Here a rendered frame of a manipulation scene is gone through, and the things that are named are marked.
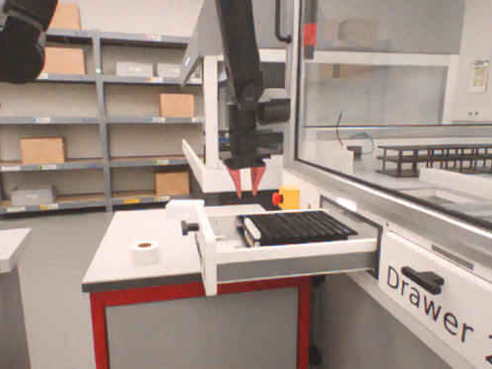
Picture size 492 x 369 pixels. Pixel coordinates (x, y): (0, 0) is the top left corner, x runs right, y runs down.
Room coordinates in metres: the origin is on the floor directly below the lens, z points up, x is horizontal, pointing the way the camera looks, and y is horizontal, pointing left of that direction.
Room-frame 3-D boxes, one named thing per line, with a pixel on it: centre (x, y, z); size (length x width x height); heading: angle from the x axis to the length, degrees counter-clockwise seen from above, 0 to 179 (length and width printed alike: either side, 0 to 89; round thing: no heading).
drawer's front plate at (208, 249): (0.74, 0.09, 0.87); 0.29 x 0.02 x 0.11; 12
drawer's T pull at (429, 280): (0.50, -0.27, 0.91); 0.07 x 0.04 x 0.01; 12
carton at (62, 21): (4.22, 1.98, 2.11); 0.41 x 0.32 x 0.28; 109
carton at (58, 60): (4.21, 1.96, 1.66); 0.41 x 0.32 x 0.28; 109
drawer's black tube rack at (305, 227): (0.78, -0.11, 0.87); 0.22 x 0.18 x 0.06; 102
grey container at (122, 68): (4.43, 1.27, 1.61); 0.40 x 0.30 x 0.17; 109
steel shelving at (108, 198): (4.52, 1.08, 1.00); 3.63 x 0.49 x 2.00; 109
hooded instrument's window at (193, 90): (2.55, -0.20, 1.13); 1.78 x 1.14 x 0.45; 12
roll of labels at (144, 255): (0.91, 0.26, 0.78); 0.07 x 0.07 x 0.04
